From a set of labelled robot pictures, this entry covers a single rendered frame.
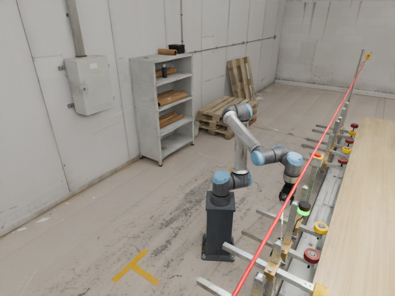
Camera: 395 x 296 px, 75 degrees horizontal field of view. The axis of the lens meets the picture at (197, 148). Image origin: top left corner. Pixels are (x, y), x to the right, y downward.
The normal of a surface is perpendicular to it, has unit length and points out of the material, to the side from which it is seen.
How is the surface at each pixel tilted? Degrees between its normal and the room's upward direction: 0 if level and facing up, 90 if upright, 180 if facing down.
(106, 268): 0
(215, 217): 90
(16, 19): 90
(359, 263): 0
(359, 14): 90
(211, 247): 90
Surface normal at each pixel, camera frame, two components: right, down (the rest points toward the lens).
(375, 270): 0.00, -0.89
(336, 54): -0.56, 0.38
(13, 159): 0.83, 0.26
